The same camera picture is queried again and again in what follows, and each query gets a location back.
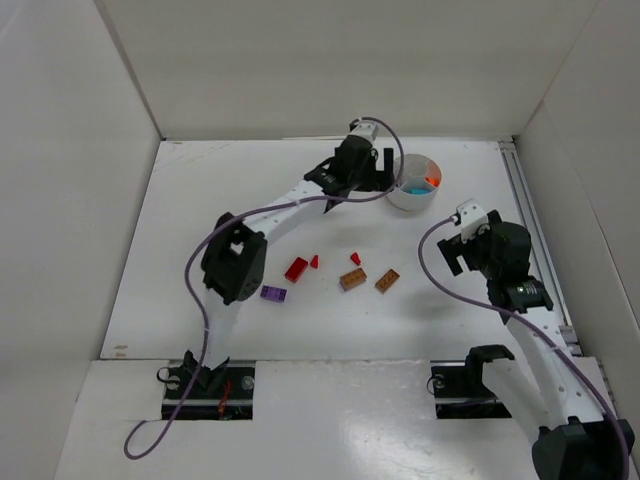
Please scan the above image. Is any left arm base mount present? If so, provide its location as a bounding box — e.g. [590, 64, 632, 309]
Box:
[156, 351, 256, 421]

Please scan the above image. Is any orange round lego dish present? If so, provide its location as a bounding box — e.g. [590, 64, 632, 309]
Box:
[425, 170, 442, 188]

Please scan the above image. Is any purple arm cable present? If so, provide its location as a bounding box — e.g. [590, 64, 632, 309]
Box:
[123, 116, 405, 460]
[417, 215, 632, 480]

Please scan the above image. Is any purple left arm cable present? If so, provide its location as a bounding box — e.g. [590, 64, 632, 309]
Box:
[123, 116, 405, 460]

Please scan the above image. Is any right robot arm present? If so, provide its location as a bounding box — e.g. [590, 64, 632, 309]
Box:
[438, 200, 635, 479]

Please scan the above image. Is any aluminium rail on table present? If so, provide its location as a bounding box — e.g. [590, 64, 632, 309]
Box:
[498, 141, 579, 355]

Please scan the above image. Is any brown lego plate studs up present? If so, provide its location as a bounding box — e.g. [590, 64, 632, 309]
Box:
[339, 267, 367, 292]

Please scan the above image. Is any long teal lego brick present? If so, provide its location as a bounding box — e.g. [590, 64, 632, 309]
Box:
[403, 188, 437, 196]

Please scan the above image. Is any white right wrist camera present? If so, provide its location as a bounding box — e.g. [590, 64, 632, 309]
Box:
[450, 198, 489, 244]

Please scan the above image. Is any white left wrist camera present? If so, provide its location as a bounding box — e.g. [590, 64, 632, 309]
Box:
[348, 117, 379, 148]

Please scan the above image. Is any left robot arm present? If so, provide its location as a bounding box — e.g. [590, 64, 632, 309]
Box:
[183, 122, 394, 392]

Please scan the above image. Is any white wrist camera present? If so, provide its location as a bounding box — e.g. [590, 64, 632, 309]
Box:
[348, 117, 379, 148]
[450, 198, 489, 244]

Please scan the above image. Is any red rectangular lego brick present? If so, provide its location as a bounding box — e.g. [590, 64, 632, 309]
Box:
[284, 257, 309, 283]

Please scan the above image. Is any purple lego brick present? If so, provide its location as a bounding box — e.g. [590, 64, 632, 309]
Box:
[260, 285, 288, 303]

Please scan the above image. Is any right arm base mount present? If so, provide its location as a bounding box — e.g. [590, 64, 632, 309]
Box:
[426, 344, 515, 420]

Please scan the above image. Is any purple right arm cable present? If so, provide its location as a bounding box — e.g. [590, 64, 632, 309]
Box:
[417, 215, 632, 480]

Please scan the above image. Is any white round divided container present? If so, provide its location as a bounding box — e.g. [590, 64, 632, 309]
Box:
[386, 154, 442, 212]

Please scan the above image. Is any small red lego right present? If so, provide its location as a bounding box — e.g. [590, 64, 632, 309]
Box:
[350, 252, 362, 266]

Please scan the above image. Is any brown lego brick upside down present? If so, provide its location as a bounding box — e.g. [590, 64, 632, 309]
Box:
[375, 269, 400, 294]

